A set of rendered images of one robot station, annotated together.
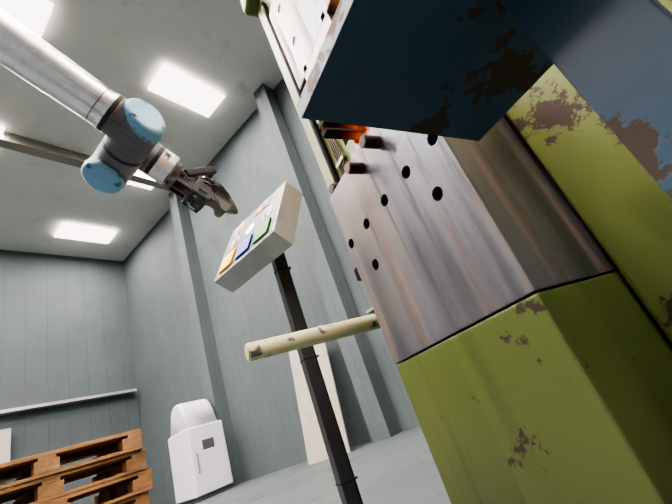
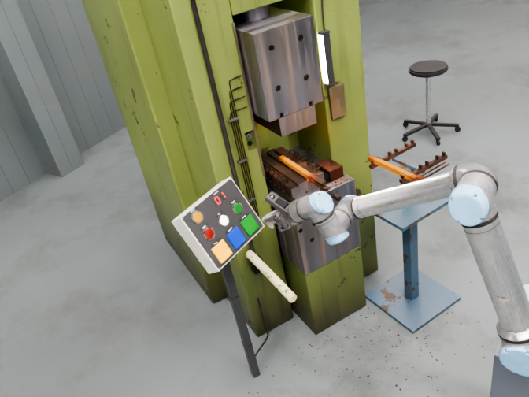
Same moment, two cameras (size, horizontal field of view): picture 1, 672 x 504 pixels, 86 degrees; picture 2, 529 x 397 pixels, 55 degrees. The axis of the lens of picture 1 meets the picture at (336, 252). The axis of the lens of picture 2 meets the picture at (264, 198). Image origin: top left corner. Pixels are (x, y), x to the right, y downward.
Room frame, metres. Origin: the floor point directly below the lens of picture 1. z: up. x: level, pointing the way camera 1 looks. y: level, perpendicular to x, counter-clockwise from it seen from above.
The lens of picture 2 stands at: (0.65, 2.04, 2.30)
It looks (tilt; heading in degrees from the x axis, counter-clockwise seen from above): 32 degrees down; 278
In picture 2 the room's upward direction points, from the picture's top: 12 degrees counter-clockwise
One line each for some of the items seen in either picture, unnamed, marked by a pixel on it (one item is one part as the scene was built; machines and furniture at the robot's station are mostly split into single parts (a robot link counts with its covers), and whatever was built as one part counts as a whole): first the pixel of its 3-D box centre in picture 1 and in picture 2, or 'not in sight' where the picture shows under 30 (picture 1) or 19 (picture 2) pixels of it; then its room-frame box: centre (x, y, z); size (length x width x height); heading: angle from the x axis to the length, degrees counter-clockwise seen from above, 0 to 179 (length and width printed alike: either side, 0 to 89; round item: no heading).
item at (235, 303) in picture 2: (313, 379); (236, 304); (1.17, 0.20, 0.54); 0.04 x 0.04 x 1.08; 31
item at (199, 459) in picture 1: (197, 447); not in sight; (6.80, 3.50, 0.79); 0.78 x 0.70 x 1.58; 58
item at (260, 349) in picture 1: (326, 333); (270, 275); (0.99, 0.10, 0.62); 0.44 x 0.05 x 0.05; 121
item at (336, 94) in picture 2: not in sight; (337, 101); (0.54, -0.43, 1.27); 0.09 x 0.02 x 0.17; 31
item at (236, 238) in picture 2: (245, 247); (235, 238); (1.07, 0.28, 1.01); 0.07 x 0.05 x 0.07; 56
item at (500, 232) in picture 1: (492, 220); (301, 206); (0.81, -0.37, 0.69); 0.56 x 0.38 x 0.45; 121
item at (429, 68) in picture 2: not in sight; (429, 99); (-0.39, -2.40, 0.33); 0.55 x 0.52 x 0.65; 150
